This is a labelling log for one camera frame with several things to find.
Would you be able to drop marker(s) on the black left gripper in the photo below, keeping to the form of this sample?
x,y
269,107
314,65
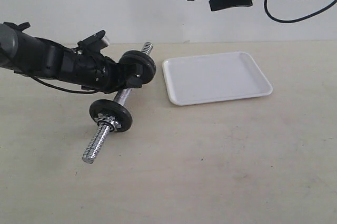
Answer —
x,y
99,73

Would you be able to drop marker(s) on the black weight plate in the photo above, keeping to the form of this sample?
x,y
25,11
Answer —
x,y
139,67
149,67

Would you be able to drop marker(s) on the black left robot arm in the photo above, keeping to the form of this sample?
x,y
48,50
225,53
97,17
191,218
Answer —
x,y
38,58

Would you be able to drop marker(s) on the white plastic tray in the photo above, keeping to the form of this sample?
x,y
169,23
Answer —
x,y
210,78

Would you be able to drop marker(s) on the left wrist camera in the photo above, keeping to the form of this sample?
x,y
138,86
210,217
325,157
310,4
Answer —
x,y
95,43

